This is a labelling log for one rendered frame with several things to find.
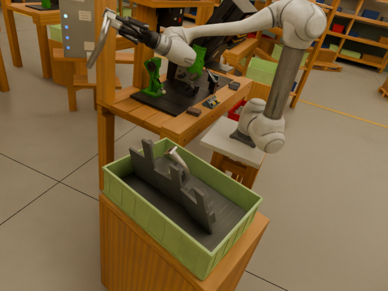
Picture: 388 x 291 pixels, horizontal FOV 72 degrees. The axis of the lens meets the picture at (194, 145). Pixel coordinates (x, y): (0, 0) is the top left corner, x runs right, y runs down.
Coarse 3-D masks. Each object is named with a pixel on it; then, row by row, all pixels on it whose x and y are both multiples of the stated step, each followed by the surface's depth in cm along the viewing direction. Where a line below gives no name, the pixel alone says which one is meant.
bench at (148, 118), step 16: (160, 80) 237; (128, 96) 199; (112, 112) 197; (128, 112) 180; (144, 112) 183; (160, 112) 187; (112, 128) 202; (144, 128) 188; (160, 128) 170; (112, 144) 210; (112, 160) 219
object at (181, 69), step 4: (180, 68) 216; (184, 68) 215; (176, 72) 218; (180, 72) 217; (184, 72) 215; (188, 72) 214; (176, 76) 219; (188, 76) 214; (184, 80) 216; (188, 80) 215
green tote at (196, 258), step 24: (168, 144) 147; (120, 168) 127; (192, 168) 141; (216, 168) 132; (120, 192) 116; (240, 192) 126; (144, 216) 110; (168, 240) 105; (192, 240) 95; (192, 264) 100; (216, 264) 105
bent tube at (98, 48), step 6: (114, 12) 111; (108, 18) 110; (102, 24) 109; (108, 24) 109; (102, 30) 108; (108, 30) 109; (102, 36) 108; (102, 42) 109; (96, 48) 111; (102, 48) 112; (96, 54) 114; (90, 60) 119; (90, 66) 124
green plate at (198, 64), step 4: (192, 48) 207; (196, 48) 205; (200, 48) 204; (204, 48) 203; (196, 52) 206; (200, 52) 204; (204, 52) 203; (196, 56) 206; (200, 56) 205; (196, 60) 207; (200, 60) 206; (196, 64) 208; (200, 64) 206; (188, 68) 211; (192, 68) 210; (196, 68) 208; (200, 68) 207; (192, 72) 210
